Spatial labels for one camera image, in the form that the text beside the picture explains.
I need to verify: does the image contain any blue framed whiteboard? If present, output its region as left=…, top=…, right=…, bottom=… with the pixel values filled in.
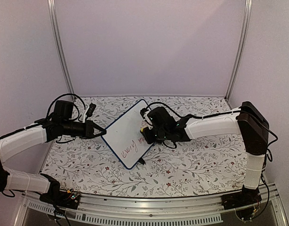
left=102, top=99, right=152, bottom=170

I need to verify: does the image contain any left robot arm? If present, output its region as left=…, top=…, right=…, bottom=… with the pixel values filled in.
left=0, top=95, right=106, bottom=204

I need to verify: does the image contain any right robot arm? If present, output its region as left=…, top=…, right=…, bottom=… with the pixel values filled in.
left=140, top=101, right=278, bottom=205

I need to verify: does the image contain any floral tablecloth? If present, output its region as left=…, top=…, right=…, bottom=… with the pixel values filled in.
left=35, top=96, right=262, bottom=198

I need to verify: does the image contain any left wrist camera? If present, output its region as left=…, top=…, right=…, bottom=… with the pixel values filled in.
left=82, top=103, right=96, bottom=123

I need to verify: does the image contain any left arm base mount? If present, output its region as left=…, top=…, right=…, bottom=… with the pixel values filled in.
left=39, top=186, right=81, bottom=210

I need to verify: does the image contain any aluminium front rail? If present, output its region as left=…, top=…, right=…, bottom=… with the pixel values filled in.
left=15, top=183, right=289, bottom=226

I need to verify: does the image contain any left metal frame post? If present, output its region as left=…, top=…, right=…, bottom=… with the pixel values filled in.
left=47, top=0, right=74, bottom=93

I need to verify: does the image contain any metal frame post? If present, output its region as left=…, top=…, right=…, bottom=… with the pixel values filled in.
left=225, top=0, right=252, bottom=102
left=47, top=0, right=74, bottom=93

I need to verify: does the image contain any right metal frame post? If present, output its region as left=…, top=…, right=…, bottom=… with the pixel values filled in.
left=225, top=0, right=252, bottom=102

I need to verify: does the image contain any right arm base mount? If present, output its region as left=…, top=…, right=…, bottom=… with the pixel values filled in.
left=221, top=187, right=262, bottom=210

